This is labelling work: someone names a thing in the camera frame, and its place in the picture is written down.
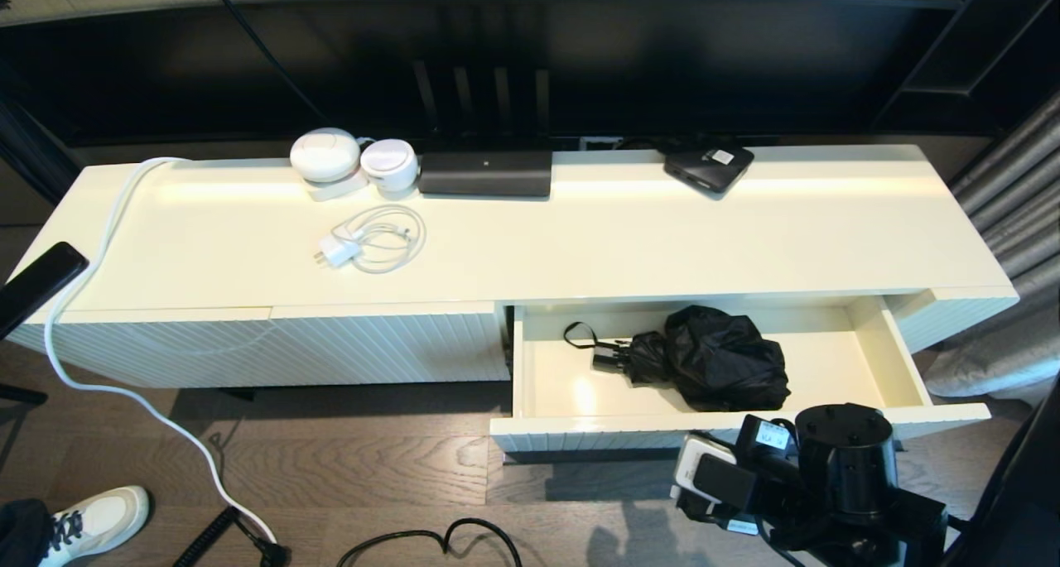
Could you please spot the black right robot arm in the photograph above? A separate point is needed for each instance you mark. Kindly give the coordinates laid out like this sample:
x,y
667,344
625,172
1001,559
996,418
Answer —
x,y
845,459

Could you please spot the large white dome device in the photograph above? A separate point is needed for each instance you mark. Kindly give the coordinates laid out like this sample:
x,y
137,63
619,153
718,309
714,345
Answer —
x,y
325,154

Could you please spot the white tv cabinet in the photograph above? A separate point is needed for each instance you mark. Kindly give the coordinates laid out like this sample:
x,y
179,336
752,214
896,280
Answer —
x,y
331,252

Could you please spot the white sneaker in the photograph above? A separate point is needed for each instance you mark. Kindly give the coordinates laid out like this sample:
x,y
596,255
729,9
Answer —
x,y
99,521

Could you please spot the white charger plug adapter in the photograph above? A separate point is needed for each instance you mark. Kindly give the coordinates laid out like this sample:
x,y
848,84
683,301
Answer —
x,y
338,251

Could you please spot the black umbrella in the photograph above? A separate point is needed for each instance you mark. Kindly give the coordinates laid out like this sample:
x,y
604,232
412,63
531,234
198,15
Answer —
x,y
720,360

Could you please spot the grey curtain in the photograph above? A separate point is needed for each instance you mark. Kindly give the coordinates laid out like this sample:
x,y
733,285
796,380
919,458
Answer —
x,y
1010,186

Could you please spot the small white round device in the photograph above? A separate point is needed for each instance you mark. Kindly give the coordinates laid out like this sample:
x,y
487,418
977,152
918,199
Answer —
x,y
389,165

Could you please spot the black chair leg bar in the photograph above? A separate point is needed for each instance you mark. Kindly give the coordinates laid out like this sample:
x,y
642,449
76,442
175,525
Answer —
x,y
21,395

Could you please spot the dark trouser leg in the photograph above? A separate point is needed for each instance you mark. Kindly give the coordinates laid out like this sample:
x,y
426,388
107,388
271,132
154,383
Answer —
x,y
23,534

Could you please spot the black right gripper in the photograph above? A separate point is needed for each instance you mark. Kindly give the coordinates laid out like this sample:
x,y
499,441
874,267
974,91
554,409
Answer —
x,y
774,480

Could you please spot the black glossy armrest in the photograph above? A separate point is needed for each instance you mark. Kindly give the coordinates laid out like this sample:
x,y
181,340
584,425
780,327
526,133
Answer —
x,y
37,284

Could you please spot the black set-top box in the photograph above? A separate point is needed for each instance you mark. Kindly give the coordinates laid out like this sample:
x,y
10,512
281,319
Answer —
x,y
704,168

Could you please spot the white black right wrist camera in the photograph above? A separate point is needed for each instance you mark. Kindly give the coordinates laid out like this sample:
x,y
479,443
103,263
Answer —
x,y
704,472

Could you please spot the white fluted drawer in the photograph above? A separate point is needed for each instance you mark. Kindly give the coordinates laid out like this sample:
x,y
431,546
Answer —
x,y
563,401

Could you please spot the black television screen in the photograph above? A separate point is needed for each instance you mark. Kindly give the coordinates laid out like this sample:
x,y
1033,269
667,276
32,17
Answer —
x,y
662,62

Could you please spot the black router with antennas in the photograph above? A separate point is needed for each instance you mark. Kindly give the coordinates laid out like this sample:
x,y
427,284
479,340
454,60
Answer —
x,y
484,173

